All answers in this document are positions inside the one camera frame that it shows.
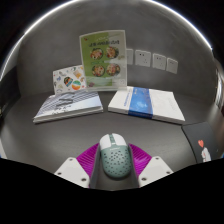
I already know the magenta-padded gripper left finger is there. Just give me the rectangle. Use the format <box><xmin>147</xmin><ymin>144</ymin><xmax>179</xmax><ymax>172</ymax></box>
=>
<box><xmin>54</xmin><ymin>142</ymin><xmax>101</xmax><ymax>189</ymax></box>

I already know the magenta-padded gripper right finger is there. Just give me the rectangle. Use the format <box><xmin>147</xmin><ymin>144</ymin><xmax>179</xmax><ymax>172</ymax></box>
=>
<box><xmin>128</xmin><ymin>142</ymin><xmax>175</xmax><ymax>189</ymax></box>

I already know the green and white computer mouse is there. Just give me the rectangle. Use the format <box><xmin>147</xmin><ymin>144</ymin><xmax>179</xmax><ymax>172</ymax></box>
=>
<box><xmin>98</xmin><ymin>132</ymin><xmax>133</xmax><ymax>179</ymax></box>

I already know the black mouse pad heart print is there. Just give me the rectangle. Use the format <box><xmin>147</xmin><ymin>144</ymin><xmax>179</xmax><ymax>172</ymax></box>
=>
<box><xmin>181</xmin><ymin>121</ymin><xmax>223</xmax><ymax>165</ymax></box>

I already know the grey striped book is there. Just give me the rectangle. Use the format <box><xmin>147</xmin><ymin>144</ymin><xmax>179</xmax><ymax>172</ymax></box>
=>
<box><xmin>32</xmin><ymin>90</ymin><xmax>105</xmax><ymax>125</ymax></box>

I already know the white book with blue band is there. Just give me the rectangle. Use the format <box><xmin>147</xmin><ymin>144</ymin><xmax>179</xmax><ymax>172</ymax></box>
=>
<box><xmin>107</xmin><ymin>85</ymin><xmax>187</xmax><ymax>126</ymax></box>

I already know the white card with stickers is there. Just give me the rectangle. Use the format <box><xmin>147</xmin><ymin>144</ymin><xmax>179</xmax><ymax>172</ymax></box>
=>
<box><xmin>51</xmin><ymin>64</ymin><xmax>88</xmax><ymax>96</ymax></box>

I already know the green food sign stand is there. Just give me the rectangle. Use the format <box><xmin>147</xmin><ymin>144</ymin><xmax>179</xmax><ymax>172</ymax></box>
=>
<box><xmin>78</xmin><ymin>29</ymin><xmax>129</xmax><ymax>93</ymax></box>

